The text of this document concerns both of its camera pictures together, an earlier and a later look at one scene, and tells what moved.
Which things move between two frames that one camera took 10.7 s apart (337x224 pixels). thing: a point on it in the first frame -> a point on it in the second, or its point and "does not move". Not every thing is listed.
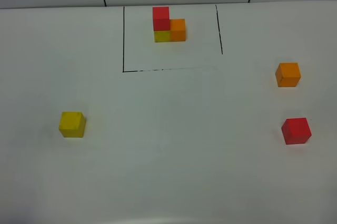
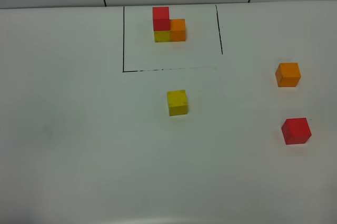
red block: [296, 130] does not move
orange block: [288, 74] does not move
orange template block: [177, 30] does not move
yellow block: [72, 124] -> [177, 102]
